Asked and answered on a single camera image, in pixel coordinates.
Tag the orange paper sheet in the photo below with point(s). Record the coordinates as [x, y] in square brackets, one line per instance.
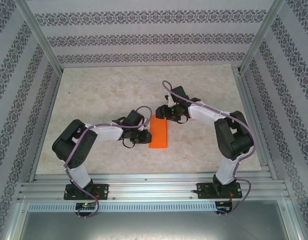
[159, 135]

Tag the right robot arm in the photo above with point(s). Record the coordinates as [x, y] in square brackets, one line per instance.
[231, 140]

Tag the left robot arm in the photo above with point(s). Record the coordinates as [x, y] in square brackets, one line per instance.
[76, 145]

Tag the grey metal sheet panel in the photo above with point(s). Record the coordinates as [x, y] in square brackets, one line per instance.
[154, 226]

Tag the small circuit board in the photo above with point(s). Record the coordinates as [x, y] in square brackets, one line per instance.
[224, 205]
[85, 205]

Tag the aluminium rail beam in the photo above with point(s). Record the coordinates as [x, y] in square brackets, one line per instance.
[154, 186]

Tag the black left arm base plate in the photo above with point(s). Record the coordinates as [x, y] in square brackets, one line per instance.
[104, 191]

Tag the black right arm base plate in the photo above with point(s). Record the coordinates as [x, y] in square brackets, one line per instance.
[202, 191]

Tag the aluminium frame post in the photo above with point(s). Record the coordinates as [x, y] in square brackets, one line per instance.
[262, 37]
[40, 37]

